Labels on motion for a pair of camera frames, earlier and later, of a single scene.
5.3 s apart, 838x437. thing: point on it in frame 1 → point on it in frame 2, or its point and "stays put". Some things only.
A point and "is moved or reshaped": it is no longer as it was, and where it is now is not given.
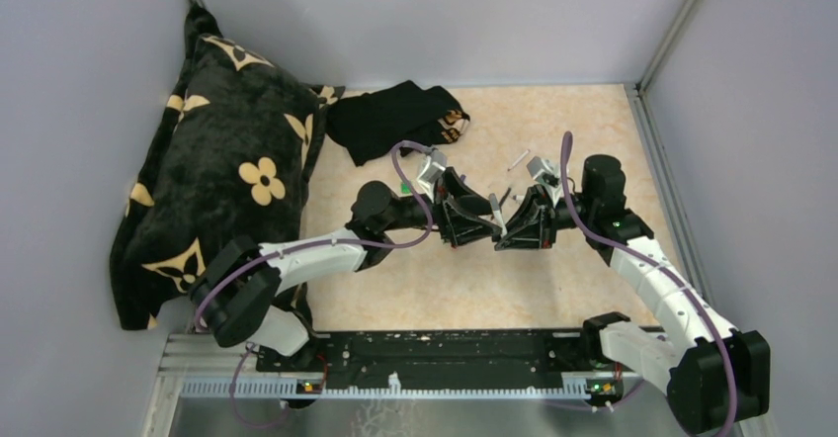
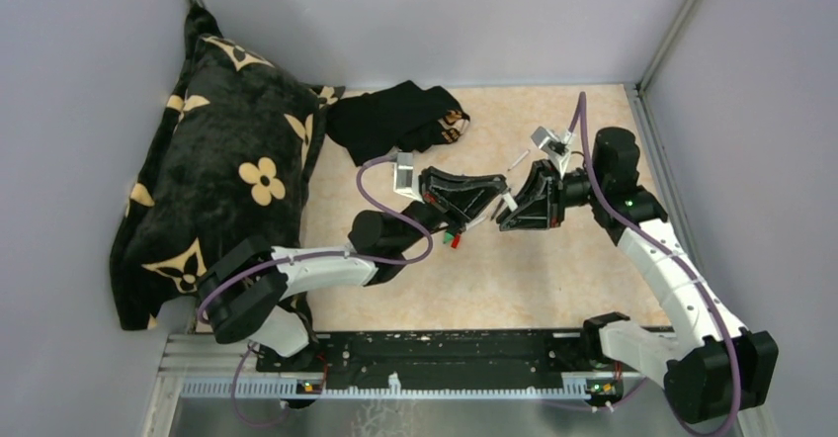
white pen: (528, 151) stays put
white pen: (497, 214) is moved or reshaped
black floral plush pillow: (231, 151) stays put
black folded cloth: (372, 125) stays put
